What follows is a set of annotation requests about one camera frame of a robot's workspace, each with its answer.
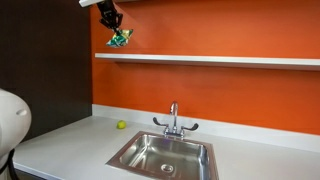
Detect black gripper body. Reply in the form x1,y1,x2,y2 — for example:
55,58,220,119
96,0,118,22

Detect green snack packet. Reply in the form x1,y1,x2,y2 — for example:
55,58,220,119
105,28,135,49

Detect small green ball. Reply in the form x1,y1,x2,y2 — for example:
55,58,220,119
116,119,127,130

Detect stainless steel sink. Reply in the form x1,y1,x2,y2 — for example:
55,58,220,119
105,130,220,180

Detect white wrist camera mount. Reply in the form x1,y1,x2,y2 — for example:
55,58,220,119
78,0,102,8

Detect white wall shelf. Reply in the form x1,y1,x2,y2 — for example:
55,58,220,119
94,52,320,72

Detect chrome faucet with black handles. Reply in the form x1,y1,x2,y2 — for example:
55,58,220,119
152,101,200,141

